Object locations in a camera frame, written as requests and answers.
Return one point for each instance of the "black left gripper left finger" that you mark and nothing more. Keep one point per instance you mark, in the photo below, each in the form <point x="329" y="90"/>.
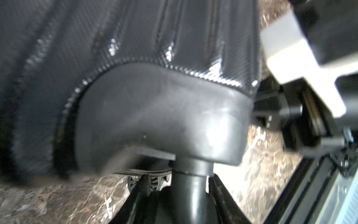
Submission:
<point x="133" y="209"/>

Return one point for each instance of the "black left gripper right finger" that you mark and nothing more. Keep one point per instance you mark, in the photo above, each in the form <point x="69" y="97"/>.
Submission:
<point x="227" y="210"/>

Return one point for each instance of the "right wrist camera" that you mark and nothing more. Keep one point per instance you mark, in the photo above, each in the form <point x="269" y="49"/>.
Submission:
<point x="316" y="41"/>

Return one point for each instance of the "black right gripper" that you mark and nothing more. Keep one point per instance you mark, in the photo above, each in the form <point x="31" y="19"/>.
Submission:
<point x="305" y="124"/>

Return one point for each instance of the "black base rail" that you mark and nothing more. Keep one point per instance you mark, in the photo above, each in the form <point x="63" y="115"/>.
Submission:
<point x="317" y="193"/>

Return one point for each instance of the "black hard-shell suitcase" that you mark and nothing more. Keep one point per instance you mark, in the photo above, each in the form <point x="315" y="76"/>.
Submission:
<point x="91" y="88"/>

